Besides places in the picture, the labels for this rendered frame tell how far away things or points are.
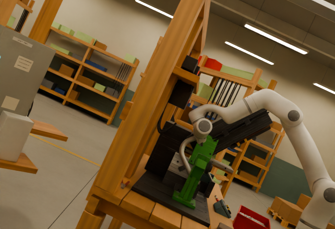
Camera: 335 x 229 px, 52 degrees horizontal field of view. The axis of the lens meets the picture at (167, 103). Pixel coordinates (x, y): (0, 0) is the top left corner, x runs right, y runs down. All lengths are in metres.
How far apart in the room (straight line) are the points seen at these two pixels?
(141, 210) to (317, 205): 0.81
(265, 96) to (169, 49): 0.57
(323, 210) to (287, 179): 10.35
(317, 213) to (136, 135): 0.92
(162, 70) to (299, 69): 10.65
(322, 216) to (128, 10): 10.28
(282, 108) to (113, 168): 0.85
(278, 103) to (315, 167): 0.35
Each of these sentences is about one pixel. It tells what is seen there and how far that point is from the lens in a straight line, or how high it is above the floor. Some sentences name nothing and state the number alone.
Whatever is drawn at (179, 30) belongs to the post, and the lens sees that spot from 1.56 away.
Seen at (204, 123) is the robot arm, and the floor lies 1.33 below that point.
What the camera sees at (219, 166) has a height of 1.12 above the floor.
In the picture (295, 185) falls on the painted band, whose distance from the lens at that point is 12.28.
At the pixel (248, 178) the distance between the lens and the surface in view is 11.21.
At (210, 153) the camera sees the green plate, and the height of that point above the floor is 1.18.
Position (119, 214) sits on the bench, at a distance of 1.69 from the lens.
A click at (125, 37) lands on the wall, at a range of 11.36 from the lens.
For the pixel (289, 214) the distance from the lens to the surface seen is 8.13.
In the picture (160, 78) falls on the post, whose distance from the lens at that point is 1.52.
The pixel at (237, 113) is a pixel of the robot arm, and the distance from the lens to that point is 1.81.
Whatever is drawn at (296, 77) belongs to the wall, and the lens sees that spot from 12.00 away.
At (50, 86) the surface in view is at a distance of 11.10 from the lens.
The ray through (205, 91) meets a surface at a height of 1.76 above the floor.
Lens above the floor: 1.34
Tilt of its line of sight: level
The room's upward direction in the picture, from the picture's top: 25 degrees clockwise
